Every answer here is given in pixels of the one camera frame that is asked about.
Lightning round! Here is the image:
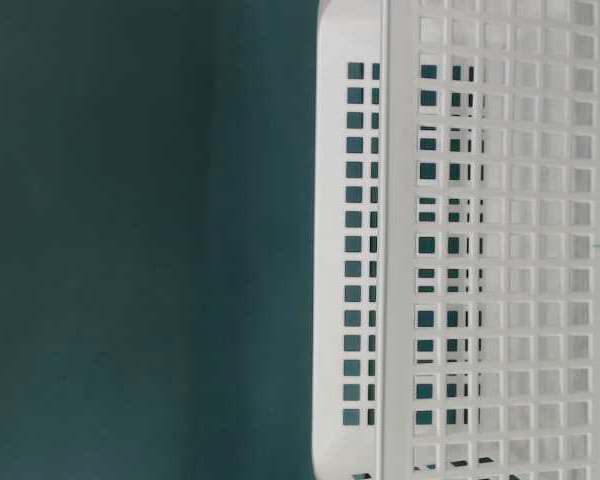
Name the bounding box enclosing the white plastic lattice basket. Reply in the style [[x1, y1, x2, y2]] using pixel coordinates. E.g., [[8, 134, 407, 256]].
[[312, 1, 600, 479]]

